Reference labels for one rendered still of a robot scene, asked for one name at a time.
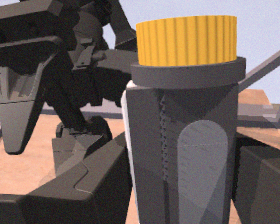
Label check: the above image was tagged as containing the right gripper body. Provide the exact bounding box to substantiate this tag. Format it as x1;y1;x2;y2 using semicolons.
0;0;113;143

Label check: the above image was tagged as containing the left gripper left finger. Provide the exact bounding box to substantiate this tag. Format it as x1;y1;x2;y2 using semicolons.
0;131;133;224

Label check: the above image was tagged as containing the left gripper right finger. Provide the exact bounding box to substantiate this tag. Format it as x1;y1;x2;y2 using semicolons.
231;132;280;224

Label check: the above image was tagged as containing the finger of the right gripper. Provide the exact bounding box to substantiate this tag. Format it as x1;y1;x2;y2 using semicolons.
0;35;74;155
52;135;107;177

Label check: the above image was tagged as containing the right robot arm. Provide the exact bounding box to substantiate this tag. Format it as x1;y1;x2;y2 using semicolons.
57;0;139;108

